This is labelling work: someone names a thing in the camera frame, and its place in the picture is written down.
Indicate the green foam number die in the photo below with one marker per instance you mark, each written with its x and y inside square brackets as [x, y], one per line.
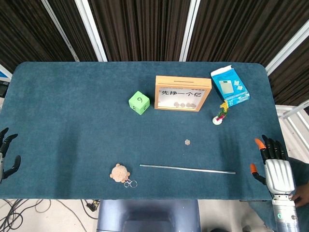
[138, 102]

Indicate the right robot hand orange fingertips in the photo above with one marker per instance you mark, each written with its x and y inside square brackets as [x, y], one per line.
[278, 174]

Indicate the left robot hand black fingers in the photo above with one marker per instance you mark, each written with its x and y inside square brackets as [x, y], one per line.
[6, 145]

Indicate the wide white partition post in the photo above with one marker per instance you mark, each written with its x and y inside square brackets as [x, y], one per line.
[189, 31]
[91, 31]
[287, 49]

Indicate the white post with blue sign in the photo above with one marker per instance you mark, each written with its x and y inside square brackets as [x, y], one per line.
[4, 73]

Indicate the wooden coin box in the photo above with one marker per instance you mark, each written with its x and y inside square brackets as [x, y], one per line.
[183, 83]

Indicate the colourful feather shuttlecock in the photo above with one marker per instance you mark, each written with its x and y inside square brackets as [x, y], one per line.
[217, 120]

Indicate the silver coin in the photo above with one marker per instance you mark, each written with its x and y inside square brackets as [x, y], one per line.
[187, 142]

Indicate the black power plug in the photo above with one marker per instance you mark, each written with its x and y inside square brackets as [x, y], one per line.
[93, 206]

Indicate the aluminium frame rack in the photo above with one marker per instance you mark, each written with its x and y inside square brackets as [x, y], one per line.
[289, 113]

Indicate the blue-green table cloth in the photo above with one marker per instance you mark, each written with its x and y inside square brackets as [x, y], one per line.
[72, 133]

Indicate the blue cardboard carton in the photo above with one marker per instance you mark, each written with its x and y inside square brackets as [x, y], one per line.
[229, 85]

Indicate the long thin metal rod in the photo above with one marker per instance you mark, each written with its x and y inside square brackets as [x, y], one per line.
[187, 169]

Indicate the blue-grey robot torso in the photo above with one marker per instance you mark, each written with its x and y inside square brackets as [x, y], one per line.
[147, 217]

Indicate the thin grey partition post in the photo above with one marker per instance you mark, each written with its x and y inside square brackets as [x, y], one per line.
[60, 31]

